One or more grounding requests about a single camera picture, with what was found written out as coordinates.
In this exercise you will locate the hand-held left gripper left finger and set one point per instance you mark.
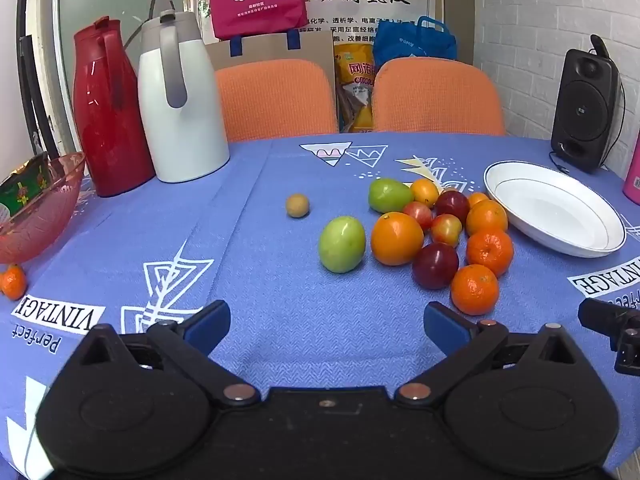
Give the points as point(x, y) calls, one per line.
point(210, 317)

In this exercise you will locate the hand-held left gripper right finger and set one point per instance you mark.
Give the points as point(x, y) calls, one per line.
point(445, 322)

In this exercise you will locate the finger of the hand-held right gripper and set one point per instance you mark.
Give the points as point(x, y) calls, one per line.
point(600, 312)

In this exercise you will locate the orange tangerine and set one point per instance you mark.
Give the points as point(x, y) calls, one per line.
point(490, 251)
point(12, 282)
point(475, 289)

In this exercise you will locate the dark red plum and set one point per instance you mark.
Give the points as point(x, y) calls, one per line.
point(435, 265)
point(452, 205)

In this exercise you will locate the large orange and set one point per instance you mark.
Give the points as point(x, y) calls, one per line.
point(397, 238)

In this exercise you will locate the white plate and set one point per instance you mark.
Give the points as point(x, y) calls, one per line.
point(550, 215)

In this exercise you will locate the medium orange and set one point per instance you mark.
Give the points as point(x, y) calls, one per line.
point(486, 217)

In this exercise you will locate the large green plum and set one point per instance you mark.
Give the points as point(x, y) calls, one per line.
point(342, 244)

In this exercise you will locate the small orange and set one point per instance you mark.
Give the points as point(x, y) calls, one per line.
point(477, 197)
point(425, 192)

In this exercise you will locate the blue printed tablecloth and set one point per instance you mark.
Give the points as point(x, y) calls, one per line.
point(280, 280)

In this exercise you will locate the pink bottle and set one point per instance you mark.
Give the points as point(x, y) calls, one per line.
point(634, 180)

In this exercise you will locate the brown longan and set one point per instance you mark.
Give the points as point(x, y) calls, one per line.
point(297, 206)

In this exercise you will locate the white thermos jug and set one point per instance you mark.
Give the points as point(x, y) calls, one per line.
point(190, 140)

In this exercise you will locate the pink glass bowl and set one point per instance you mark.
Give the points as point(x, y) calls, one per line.
point(45, 220)

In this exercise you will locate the black speaker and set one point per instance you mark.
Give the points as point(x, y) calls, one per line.
point(585, 105)

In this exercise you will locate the red thermos jug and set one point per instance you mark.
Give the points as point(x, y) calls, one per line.
point(110, 125)

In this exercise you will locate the orange fabric chair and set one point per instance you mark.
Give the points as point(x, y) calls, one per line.
point(275, 100)
point(435, 100)

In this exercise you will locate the green gold foil packet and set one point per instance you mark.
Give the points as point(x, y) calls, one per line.
point(22, 190)

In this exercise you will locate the yellow snack bag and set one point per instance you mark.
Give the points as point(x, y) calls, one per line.
point(355, 75)

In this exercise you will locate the blue tote bag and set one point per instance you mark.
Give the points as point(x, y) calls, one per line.
point(415, 42)

